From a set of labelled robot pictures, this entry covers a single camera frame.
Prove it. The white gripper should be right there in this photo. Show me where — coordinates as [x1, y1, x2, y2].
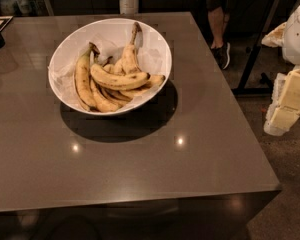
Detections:
[261, 5, 300, 136]

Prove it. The banana across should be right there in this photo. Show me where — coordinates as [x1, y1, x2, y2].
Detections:
[90, 64, 150, 90]

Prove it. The right lower banana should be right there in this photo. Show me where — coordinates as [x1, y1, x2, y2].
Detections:
[120, 75, 166, 99]

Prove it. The bottom middle banana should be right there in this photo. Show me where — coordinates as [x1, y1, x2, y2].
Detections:
[90, 79, 120, 113]

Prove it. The white bowl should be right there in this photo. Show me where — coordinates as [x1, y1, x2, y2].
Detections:
[48, 18, 172, 116]

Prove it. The left long banana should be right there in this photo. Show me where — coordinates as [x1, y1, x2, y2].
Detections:
[74, 43, 99, 111]

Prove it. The person leg with shoe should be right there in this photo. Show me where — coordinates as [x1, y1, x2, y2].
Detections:
[206, 0, 230, 70]

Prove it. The white paper liner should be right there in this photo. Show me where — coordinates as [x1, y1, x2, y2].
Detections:
[48, 32, 172, 115]

